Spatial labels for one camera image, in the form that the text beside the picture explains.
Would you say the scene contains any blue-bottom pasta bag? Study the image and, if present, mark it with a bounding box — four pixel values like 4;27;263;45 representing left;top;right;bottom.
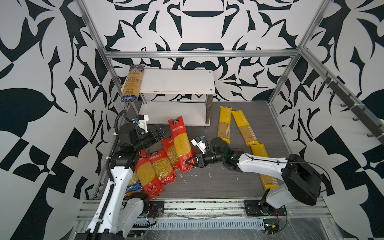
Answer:
125;173;143;197

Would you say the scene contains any red noodle bag long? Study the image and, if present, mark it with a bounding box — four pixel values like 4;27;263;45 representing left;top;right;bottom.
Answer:
135;150;163;200

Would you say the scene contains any aluminium frame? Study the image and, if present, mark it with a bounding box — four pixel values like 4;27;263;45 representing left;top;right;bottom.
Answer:
78;1;384;214

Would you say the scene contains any red macaroni bag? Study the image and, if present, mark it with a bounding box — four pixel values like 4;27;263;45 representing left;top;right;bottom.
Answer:
149;149;176;186
162;137;180;170

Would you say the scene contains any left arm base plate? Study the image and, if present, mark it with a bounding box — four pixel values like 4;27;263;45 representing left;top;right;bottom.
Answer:
131;192;165;218

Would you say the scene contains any yellow spaghetti bag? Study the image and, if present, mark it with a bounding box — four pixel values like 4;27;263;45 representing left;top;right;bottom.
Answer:
232;110;260;146
217;106;232;144
251;144;279;190

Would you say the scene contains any white two-tier shelf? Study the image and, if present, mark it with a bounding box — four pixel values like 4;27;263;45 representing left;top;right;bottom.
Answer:
130;69;215;128

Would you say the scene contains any white slotted cable duct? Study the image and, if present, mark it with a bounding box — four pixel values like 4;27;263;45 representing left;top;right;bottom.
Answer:
133;219;265;231

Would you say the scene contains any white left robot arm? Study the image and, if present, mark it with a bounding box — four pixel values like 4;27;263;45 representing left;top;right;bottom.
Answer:
74;110;164;240

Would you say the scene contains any red long spaghetti bag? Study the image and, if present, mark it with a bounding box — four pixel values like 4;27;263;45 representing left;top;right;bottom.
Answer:
169;116;194;173

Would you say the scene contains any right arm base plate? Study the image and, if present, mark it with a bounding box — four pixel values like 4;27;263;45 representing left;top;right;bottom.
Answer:
244;200;287;217

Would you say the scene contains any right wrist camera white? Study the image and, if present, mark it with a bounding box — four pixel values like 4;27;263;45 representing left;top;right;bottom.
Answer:
191;136;207;154

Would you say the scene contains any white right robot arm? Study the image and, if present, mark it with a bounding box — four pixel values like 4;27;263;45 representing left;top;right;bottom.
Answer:
185;137;322;216

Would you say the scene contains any blue-ended spaghetti bag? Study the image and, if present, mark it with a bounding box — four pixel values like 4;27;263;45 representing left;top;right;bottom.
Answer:
121;65;145;103

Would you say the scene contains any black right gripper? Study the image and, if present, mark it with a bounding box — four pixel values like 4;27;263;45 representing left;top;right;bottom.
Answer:
185;151;226;169

